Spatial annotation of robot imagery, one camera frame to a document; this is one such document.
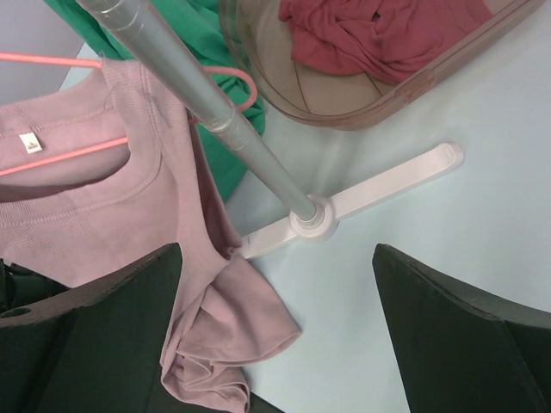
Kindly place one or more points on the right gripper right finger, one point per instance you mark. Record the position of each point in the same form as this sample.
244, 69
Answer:
460, 348

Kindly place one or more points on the red garment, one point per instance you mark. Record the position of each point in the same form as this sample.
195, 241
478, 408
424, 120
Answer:
388, 39

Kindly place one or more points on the brown plastic basket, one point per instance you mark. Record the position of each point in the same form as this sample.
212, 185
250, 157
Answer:
261, 45

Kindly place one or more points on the mauve pink tank top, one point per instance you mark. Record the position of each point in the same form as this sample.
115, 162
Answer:
78, 220

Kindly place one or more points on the pink hanger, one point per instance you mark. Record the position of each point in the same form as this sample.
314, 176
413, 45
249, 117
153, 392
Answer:
31, 142

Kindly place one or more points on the grey clothes rack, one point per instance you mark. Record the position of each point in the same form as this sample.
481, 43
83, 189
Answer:
144, 32

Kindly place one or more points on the green tank top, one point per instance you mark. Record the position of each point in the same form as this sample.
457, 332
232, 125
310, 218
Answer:
197, 25

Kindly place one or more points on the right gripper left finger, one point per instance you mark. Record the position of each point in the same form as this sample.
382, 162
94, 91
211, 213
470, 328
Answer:
94, 348

